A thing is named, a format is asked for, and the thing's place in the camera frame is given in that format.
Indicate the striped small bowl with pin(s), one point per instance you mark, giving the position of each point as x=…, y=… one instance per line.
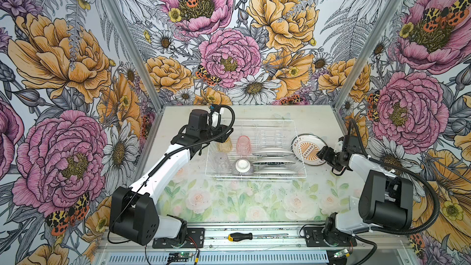
x=243, y=167

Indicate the white wire dish rack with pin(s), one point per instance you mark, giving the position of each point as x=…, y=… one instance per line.
x=262, y=133

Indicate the black yellow screwdriver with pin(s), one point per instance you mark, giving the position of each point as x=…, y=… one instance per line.
x=238, y=237

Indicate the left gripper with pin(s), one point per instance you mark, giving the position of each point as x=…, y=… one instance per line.
x=222, y=129

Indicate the orange pattern plate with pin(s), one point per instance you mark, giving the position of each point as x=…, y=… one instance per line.
x=306, y=147

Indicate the pink glass cup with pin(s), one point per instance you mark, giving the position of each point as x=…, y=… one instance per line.
x=243, y=146

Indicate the yellow glass cup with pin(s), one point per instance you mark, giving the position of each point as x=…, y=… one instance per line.
x=226, y=146

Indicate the white square dish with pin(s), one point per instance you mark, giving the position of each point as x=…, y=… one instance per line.
x=354, y=205

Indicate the green circuit board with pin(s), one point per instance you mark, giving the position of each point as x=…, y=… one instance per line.
x=180, y=257

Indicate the clear glass cup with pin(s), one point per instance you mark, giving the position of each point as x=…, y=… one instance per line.
x=221, y=163

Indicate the white green rim plate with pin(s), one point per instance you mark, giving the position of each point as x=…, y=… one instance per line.
x=272, y=152

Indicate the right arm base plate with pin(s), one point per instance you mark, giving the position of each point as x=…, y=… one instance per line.
x=319, y=237

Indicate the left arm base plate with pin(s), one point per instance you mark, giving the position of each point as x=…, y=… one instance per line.
x=194, y=238

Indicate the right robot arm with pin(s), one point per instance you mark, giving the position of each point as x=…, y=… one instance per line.
x=386, y=200

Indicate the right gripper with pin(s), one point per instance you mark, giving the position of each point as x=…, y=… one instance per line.
x=325, y=153

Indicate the white vented panel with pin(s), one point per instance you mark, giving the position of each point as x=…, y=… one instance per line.
x=226, y=258

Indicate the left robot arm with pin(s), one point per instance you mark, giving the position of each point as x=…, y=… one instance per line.
x=134, y=214

